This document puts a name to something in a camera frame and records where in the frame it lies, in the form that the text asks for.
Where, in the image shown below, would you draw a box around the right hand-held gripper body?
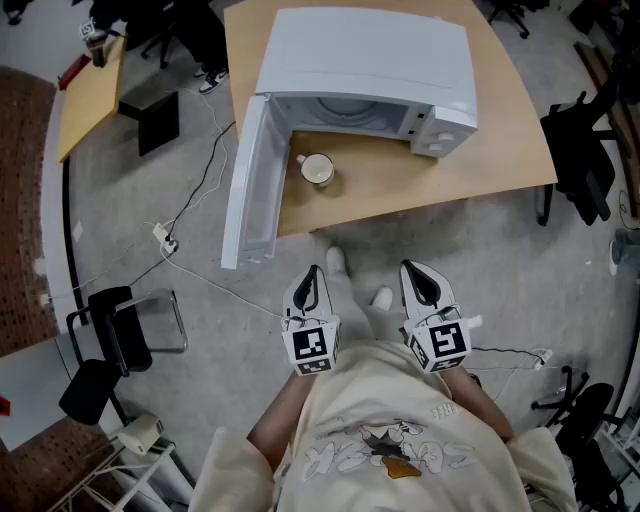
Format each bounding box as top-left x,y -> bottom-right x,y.
398,304 -> 484,374

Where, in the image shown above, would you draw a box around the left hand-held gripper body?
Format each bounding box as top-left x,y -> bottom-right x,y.
279,312 -> 343,377

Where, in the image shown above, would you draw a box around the white ceramic mug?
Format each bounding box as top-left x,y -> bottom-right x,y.
295,152 -> 336,189

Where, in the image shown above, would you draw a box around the white microwave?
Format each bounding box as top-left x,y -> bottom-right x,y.
220,6 -> 480,271

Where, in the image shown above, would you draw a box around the person's right forearm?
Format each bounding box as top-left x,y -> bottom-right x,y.
442,367 -> 515,446

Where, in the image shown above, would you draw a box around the person's left forearm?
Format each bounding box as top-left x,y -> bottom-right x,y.
247,372 -> 321,469

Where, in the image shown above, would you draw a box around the cream trousers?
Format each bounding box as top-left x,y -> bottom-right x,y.
327,269 -> 406,347

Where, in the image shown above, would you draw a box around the cream printed t-shirt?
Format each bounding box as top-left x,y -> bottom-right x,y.
187,339 -> 581,512

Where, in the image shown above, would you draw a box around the black office chair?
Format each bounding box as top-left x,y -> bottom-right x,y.
537,92 -> 621,227
530,364 -> 626,506
487,0 -> 531,40
92,0 -> 201,70

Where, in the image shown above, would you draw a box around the black cantilever chair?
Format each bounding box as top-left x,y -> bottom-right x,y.
58,285 -> 189,426

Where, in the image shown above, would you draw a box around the beige box device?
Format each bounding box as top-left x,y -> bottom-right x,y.
117,413 -> 165,455

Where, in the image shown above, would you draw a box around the white metal rack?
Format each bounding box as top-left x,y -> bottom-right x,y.
47,439 -> 176,512

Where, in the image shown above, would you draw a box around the white metal shelf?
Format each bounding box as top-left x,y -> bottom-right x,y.
599,404 -> 640,501

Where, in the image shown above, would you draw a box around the small wooden table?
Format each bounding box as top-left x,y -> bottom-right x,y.
57,32 -> 180,164

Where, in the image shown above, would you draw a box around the black handheld device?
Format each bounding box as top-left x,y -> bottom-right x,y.
79,18 -> 110,69

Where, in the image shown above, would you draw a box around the red box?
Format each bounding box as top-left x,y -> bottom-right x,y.
58,54 -> 92,91

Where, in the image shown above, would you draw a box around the white cable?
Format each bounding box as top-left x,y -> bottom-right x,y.
162,247 -> 284,319

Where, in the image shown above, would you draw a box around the black cable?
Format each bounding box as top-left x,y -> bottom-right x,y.
127,121 -> 237,289

